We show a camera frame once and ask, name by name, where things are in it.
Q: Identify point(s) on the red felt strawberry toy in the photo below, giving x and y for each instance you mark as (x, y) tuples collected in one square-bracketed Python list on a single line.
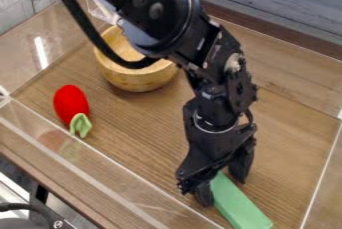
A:
[(72, 109)]

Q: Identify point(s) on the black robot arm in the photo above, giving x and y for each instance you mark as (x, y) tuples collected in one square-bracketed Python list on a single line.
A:
[(174, 29)]

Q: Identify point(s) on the clear acrylic front barrier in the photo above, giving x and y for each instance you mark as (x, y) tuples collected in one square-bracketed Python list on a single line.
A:
[(108, 194)]

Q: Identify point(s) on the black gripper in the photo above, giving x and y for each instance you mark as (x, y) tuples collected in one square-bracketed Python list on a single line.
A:
[(212, 148)]

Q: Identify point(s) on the green rectangular block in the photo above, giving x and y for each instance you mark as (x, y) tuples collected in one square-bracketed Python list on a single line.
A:
[(235, 207)]

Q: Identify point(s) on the clear acrylic corner bracket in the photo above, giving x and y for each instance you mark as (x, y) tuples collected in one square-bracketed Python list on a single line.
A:
[(103, 11)]

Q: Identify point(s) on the light wooden bowl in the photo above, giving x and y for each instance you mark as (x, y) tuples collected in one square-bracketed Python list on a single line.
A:
[(132, 80)]

